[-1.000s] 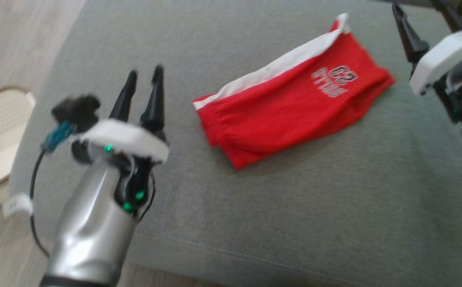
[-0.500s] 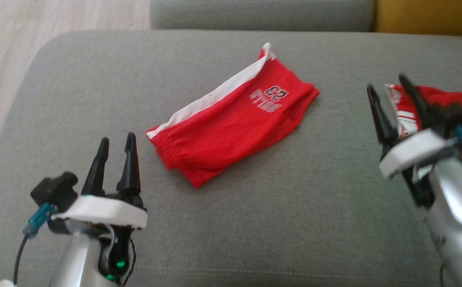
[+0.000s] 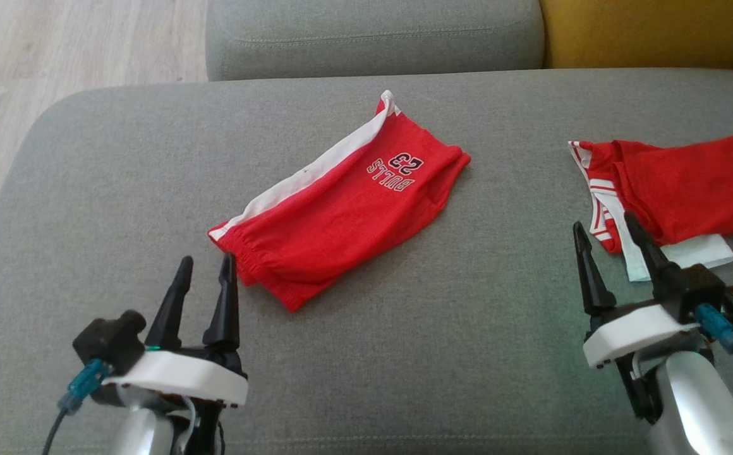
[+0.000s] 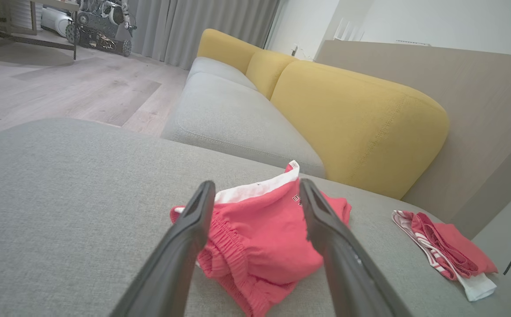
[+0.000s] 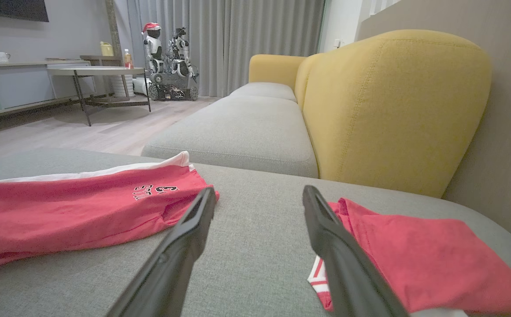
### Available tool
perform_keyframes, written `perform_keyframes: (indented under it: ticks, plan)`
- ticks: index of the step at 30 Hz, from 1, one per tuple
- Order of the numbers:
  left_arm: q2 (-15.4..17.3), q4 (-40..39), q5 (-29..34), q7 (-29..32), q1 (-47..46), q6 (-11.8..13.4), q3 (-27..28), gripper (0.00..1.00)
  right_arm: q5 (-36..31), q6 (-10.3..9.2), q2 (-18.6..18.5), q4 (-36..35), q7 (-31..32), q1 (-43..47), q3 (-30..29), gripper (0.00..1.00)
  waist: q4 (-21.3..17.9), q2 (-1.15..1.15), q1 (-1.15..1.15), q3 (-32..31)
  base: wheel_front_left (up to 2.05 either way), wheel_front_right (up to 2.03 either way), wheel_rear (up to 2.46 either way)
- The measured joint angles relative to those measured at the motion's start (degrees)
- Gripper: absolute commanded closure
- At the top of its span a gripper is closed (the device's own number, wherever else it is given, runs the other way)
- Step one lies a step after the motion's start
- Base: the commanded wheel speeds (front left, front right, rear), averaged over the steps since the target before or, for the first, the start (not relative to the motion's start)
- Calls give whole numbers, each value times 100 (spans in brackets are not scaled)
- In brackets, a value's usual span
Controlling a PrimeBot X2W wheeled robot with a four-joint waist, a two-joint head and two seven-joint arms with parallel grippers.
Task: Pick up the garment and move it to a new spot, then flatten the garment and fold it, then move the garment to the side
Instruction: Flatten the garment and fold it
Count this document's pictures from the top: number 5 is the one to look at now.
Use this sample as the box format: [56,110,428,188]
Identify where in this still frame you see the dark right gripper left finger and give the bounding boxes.
[106,187,218,317]

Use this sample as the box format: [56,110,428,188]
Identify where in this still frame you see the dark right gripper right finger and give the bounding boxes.
[302,185,410,317]

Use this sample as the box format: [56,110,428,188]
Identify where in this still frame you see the red tee striped white sleeves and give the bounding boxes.
[307,198,511,317]

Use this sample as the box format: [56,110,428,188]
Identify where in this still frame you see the red mesh jersey white hem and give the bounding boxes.
[0,151,220,276]

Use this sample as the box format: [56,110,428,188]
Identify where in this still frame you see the yellow sofa backrest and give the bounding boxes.
[294,29,492,199]

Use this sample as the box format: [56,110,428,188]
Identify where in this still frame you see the small white floor object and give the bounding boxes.
[133,78,151,96]

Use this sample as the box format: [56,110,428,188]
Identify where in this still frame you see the white ribbed planter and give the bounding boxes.
[110,74,135,99]

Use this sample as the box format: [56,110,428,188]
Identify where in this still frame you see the yellow sofa armrest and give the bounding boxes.
[248,54,307,91]

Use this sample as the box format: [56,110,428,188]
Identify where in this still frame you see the white black humanoid robot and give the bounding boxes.
[167,27,200,81]

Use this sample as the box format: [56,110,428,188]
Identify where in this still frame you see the wooden side table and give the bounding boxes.
[79,55,125,67]

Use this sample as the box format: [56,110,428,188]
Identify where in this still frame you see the white robot with santa hat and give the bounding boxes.
[142,22,167,74]

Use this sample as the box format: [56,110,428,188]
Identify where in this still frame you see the low tv cabinet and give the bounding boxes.
[0,59,96,120]

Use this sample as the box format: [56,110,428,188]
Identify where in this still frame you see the grey pleated curtain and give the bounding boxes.
[126,0,326,98]

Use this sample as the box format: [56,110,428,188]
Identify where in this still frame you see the indoor tree with trunk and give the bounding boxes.
[104,0,122,57]

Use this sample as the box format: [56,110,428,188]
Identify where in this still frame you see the metal frame coffee table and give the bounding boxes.
[47,66,153,127]

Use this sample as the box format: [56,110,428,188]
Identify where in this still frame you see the black wall television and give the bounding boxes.
[0,0,49,23]

